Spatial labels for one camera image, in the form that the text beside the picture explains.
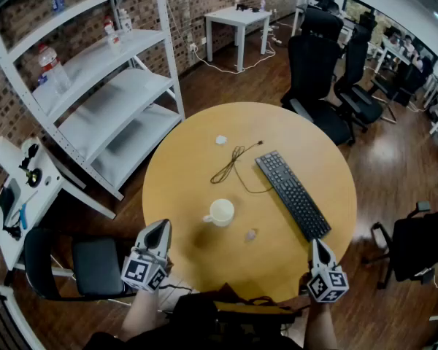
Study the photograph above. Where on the large red label bottle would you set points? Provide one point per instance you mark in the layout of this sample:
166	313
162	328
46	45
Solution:
54	71

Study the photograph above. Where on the clear white cap bottle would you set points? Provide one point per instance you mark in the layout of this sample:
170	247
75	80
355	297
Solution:
125	22

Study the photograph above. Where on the black chair with metal base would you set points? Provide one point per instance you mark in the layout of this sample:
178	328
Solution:
398	86

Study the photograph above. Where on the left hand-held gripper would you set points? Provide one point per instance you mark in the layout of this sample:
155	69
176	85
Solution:
142	272

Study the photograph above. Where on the white side desk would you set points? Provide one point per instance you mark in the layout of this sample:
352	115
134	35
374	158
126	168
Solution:
47	195

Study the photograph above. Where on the black mesh office chair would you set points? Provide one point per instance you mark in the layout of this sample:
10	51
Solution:
419	246

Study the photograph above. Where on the white frame with dark slats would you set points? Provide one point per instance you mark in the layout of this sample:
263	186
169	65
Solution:
7	319

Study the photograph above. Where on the black high-back office chair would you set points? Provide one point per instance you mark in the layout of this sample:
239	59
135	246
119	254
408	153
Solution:
314	78

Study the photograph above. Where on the white wall outlet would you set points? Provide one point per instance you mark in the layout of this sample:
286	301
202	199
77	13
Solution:
193	47

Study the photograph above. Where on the small blue container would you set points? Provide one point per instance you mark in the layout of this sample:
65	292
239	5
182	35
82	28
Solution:
42	79

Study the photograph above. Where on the person's black clothing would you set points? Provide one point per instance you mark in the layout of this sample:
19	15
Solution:
197	326

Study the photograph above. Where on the person's right forearm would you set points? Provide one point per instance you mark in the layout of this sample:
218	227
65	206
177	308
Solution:
321	326

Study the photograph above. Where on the small white object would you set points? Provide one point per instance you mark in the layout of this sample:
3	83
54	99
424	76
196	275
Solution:
221	139

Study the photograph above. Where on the red cap drink bottle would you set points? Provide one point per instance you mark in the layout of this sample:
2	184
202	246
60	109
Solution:
111	35

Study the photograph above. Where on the black office chair with armrests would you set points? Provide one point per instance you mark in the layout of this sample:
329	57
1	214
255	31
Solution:
357	97

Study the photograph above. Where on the black and white desk stand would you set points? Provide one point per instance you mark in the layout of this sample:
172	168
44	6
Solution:
32	170

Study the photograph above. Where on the grey tablet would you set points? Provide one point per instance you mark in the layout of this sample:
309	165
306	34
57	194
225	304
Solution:
8	199

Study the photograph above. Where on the dark framed window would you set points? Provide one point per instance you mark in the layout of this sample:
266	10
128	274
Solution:
379	24

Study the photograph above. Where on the small white square table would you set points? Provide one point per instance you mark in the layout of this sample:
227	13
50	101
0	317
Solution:
237	16

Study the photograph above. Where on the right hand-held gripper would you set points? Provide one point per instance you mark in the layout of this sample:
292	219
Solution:
326	284

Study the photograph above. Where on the black office chair backrest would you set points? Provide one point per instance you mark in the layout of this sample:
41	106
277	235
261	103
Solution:
321	22

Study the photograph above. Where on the small black device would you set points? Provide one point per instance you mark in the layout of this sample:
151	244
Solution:
242	7

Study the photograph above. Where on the white mug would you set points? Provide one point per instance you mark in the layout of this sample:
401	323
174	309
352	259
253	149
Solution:
222	213

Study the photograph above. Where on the blue pen-like tool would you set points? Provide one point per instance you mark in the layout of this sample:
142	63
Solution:
23	217

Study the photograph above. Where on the person's left forearm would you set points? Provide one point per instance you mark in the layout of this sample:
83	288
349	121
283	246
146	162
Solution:
140	314

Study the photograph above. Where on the small purple bottle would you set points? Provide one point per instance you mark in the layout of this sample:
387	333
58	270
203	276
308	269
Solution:
263	5

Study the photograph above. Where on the black padded visitor chair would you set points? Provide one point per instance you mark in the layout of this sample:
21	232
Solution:
95	266

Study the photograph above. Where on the black keyboard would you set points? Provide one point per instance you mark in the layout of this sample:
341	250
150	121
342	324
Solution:
292	193

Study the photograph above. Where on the white metal shelving rack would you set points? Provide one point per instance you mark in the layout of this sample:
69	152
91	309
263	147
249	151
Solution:
106	104

